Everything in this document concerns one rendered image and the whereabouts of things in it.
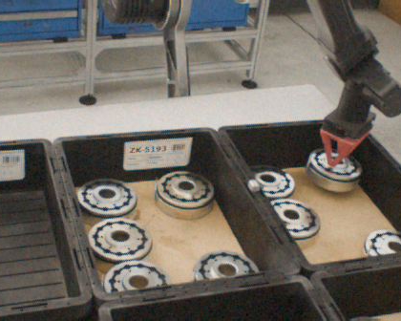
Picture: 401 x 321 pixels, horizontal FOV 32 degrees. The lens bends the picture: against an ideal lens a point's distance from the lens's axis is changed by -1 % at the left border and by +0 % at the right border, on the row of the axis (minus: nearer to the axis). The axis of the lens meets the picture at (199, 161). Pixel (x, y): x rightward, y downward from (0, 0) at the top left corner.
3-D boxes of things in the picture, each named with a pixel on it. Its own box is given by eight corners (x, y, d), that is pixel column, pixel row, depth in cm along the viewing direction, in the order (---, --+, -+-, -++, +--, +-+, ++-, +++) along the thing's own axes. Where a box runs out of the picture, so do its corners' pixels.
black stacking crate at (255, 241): (52, 193, 127) (52, 140, 121) (205, 179, 137) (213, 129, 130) (94, 363, 97) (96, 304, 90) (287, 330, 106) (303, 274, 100)
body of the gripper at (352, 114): (374, 122, 131) (386, 87, 127) (352, 140, 124) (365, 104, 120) (344, 109, 134) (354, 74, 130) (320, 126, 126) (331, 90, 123)
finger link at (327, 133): (357, 164, 134) (371, 121, 129) (342, 178, 128) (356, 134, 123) (326, 149, 136) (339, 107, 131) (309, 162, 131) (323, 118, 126)
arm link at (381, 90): (358, 20, 118) (320, 53, 119) (399, 49, 110) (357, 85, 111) (384, 64, 126) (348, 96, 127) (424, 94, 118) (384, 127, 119)
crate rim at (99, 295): (51, 148, 122) (51, 137, 121) (212, 137, 132) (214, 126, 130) (94, 315, 91) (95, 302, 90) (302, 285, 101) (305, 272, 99)
